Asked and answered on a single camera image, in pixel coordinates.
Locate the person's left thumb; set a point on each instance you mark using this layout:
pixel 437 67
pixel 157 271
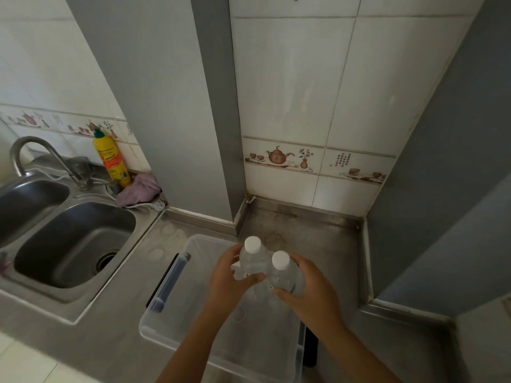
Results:
pixel 252 279

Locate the person's left forearm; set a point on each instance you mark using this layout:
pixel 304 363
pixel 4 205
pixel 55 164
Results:
pixel 191 351

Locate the small white plastic piece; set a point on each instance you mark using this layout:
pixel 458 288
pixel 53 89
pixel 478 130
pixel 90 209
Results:
pixel 158 205

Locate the yellow detergent bottle green cap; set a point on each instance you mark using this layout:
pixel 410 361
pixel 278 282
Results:
pixel 111 159

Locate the person's right thumb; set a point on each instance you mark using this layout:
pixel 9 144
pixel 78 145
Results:
pixel 284 295

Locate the clear bottle with white cap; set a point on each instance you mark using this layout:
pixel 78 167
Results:
pixel 282 275
pixel 251 255

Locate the purple cloth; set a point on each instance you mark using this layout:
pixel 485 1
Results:
pixel 137 189

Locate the black box latch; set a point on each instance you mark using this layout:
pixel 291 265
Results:
pixel 169 281
pixel 310 347

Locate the stainless steel double sink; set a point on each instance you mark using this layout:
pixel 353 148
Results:
pixel 72 243

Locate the steel kitchen faucet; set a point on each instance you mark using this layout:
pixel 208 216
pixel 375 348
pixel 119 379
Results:
pixel 36 144

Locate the clear plastic storage box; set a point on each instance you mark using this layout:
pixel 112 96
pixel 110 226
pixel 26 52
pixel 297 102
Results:
pixel 179 315

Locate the person's left hand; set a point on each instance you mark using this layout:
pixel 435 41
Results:
pixel 223 287

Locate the person's right forearm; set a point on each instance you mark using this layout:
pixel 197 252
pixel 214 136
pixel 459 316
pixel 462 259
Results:
pixel 355 358

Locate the sink drain strainer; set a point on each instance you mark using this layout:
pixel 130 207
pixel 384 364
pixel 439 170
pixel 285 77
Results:
pixel 106 261

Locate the person's right hand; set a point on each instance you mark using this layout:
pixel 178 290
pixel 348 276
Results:
pixel 315 303

